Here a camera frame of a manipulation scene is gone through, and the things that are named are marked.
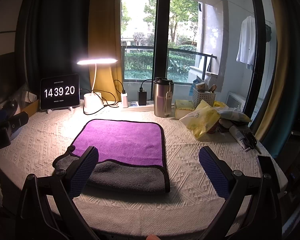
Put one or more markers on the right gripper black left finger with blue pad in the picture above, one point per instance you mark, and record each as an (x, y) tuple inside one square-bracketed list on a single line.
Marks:
[(47, 207)]

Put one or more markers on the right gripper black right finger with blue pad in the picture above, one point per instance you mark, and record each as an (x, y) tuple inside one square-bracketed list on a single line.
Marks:
[(251, 209)]

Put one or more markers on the purple and grey towel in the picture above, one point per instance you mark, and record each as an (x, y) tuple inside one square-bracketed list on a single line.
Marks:
[(131, 156)]

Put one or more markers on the white textured tablecloth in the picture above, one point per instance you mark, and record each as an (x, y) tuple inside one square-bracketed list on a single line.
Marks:
[(189, 207)]

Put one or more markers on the white tube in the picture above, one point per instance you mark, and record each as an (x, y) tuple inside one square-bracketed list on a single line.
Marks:
[(239, 137)]

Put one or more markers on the cardboard box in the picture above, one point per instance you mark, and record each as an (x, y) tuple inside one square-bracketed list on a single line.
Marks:
[(32, 108)]

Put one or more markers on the grey patterned pouch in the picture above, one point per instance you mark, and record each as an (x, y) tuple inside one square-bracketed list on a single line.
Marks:
[(234, 116)]

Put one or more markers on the yellow plastic bag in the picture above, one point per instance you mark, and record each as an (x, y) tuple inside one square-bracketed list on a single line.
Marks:
[(201, 120)]

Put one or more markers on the white desk lamp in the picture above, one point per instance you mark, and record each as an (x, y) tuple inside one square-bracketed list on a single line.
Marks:
[(93, 101)]

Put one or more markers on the white air conditioner unit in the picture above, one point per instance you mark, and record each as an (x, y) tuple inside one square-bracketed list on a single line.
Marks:
[(235, 100)]

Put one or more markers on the tablet showing clock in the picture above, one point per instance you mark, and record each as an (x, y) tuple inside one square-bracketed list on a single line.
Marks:
[(59, 92)]

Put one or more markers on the white plastic basket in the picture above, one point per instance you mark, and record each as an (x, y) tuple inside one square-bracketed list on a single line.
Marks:
[(208, 97)]

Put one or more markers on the yellow tissue pack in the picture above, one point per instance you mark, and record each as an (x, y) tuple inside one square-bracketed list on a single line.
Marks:
[(182, 108)]

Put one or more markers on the white power strip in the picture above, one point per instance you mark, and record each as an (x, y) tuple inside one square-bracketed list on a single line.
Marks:
[(136, 104)]

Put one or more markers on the white charger plug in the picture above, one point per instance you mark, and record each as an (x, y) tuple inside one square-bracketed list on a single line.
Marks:
[(124, 99)]

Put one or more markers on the black power adapter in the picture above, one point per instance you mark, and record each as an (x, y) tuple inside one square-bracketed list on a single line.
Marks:
[(142, 97)]

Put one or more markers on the stainless steel tumbler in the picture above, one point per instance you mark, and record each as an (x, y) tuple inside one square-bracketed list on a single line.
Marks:
[(162, 95)]

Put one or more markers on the white hanging shirt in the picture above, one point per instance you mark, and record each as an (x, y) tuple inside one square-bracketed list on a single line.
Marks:
[(247, 43)]

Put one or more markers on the black balcony railing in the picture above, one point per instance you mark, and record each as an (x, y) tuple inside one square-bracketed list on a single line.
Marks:
[(183, 65)]

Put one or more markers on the dark green curtain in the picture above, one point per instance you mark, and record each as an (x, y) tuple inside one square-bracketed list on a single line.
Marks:
[(51, 37)]

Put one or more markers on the dark hanging garment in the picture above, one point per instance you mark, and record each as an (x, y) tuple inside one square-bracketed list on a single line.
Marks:
[(268, 33)]

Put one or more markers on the yellow curtain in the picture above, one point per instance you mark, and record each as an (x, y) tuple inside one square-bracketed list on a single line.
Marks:
[(104, 40)]

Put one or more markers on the black camera device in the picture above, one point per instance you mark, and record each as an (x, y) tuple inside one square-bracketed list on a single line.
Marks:
[(11, 122)]

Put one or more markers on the black window frame post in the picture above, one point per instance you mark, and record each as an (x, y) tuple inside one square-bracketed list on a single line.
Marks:
[(161, 38)]

